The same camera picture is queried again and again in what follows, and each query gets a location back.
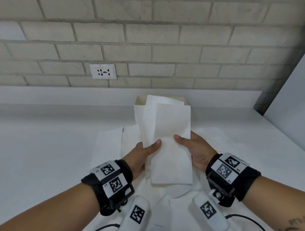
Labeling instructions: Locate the person's left forearm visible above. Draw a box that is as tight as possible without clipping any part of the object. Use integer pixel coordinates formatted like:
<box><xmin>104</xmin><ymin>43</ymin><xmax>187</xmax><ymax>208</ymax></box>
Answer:
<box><xmin>0</xmin><ymin>177</ymin><xmax>112</xmax><ymax>231</ymax></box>

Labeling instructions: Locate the white right wrist camera pod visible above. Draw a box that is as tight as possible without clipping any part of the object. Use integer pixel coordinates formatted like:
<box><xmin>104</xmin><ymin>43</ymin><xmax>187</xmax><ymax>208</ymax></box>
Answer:
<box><xmin>192</xmin><ymin>190</ymin><xmax>230</xmax><ymax>231</ymax></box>

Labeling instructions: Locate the person's right forearm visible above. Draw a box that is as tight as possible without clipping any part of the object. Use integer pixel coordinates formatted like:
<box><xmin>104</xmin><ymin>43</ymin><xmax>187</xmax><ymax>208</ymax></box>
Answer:
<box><xmin>235</xmin><ymin>175</ymin><xmax>305</xmax><ymax>231</ymax></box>

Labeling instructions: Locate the pile of white napkins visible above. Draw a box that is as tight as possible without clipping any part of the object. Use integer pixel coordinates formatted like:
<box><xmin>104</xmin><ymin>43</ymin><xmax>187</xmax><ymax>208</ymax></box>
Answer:
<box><xmin>143</xmin><ymin>127</ymin><xmax>233</xmax><ymax>231</ymax></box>

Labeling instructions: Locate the person's right hand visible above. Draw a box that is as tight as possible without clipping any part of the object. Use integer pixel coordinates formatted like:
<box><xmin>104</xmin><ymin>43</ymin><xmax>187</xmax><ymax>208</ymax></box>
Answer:
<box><xmin>174</xmin><ymin>131</ymin><xmax>221</xmax><ymax>173</ymax></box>

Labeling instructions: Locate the black left wrist band with markers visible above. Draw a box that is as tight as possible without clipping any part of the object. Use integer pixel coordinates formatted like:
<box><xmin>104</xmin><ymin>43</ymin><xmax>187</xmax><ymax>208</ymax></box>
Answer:
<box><xmin>81</xmin><ymin>159</ymin><xmax>135</xmax><ymax>217</ymax></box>

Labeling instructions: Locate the white panel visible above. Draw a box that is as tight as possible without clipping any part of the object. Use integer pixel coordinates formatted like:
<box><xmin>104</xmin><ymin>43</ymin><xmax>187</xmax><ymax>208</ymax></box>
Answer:
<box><xmin>253</xmin><ymin>51</ymin><xmax>305</xmax><ymax>153</ymax></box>

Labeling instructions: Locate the white wrist camera pod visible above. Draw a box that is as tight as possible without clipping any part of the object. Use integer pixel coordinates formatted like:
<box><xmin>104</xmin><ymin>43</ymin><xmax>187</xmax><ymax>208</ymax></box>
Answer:
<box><xmin>192</xmin><ymin>190</ymin><xmax>230</xmax><ymax>231</ymax></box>
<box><xmin>120</xmin><ymin>195</ymin><xmax>151</xmax><ymax>231</ymax></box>

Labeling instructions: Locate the black right wrist band with markers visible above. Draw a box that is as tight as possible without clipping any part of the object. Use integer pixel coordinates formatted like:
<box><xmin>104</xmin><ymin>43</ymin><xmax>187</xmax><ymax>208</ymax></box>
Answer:
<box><xmin>205</xmin><ymin>152</ymin><xmax>262</xmax><ymax>208</ymax></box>

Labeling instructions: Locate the black wrist band with markers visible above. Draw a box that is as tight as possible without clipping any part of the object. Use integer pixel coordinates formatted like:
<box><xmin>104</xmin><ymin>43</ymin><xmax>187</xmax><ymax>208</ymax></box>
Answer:
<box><xmin>81</xmin><ymin>159</ymin><xmax>135</xmax><ymax>217</ymax></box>
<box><xmin>205</xmin><ymin>152</ymin><xmax>262</xmax><ymax>208</ymax></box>

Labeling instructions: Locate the person's left hand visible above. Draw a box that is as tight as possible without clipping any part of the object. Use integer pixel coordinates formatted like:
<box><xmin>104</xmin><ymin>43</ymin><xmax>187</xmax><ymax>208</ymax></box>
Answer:
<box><xmin>122</xmin><ymin>139</ymin><xmax>163</xmax><ymax>182</ymax></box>

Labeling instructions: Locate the beige cardboard box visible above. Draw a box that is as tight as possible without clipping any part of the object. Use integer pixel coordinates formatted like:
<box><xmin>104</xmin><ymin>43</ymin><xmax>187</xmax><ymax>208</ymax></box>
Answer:
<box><xmin>134</xmin><ymin>95</ymin><xmax>191</xmax><ymax>108</ymax></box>

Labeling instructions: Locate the black cable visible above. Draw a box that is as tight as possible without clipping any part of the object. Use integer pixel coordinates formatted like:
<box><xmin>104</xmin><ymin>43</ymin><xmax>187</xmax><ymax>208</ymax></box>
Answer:
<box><xmin>95</xmin><ymin>223</ymin><xmax>121</xmax><ymax>231</ymax></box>
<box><xmin>225</xmin><ymin>214</ymin><xmax>263</xmax><ymax>231</ymax></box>

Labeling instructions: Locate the white paper napkin bundle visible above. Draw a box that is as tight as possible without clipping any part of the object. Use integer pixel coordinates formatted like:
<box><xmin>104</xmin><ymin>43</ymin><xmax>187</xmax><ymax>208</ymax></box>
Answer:
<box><xmin>134</xmin><ymin>95</ymin><xmax>193</xmax><ymax>186</ymax></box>

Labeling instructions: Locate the white wall socket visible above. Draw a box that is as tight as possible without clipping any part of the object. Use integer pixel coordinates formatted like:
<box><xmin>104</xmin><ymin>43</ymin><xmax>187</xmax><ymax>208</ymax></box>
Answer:
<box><xmin>89</xmin><ymin>63</ymin><xmax>118</xmax><ymax>80</ymax></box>

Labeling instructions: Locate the white left wrist camera pod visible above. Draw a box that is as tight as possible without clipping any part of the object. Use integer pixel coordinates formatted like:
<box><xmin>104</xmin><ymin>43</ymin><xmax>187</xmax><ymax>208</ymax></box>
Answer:
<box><xmin>120</xmin><ymin>195</ymin><xmax>151</xmax><ymax>231</ymax></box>

